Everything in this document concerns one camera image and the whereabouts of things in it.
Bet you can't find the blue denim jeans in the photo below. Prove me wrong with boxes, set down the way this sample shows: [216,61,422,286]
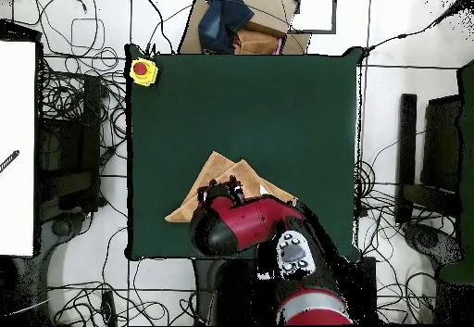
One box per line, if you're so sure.
[197,0,256,54]

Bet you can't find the thick black cable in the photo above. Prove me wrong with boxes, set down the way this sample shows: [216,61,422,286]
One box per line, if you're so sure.
[360,0,474,59]

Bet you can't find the black striped rod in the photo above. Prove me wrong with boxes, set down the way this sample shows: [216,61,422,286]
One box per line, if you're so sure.
[0,149,20,174]

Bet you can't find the dark green table cloth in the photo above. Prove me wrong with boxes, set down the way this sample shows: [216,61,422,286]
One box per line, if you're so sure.
[124,44,364,262]

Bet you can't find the brown cardboard box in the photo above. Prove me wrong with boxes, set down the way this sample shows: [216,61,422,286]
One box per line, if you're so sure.
[177,0,312,56]

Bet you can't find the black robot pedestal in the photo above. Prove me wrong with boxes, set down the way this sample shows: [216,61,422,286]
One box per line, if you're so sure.
[192,256,279,326]

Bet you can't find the black equipment stand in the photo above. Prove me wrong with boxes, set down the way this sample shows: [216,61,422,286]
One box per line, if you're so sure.
[36,74,103,217]

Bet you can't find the yellow emergency stop button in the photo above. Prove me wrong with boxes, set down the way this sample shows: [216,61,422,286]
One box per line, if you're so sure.
[129,57,159,87]

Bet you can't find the white panel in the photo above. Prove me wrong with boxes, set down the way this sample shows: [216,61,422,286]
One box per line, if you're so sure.
[0,40,37,258]

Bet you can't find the folded brown towel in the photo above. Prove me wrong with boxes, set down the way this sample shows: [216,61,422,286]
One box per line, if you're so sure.
[234,29,281,56]

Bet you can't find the green cloth covered furniture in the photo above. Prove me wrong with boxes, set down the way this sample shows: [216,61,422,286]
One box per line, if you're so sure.
[439,59,474,284]

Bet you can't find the tan terry towel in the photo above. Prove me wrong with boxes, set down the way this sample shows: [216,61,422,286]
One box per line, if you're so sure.
[164,150,299,224]

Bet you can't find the black caster base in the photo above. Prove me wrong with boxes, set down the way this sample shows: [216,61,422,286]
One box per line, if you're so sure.
[403,222,466,269]
[40,211,88,261]

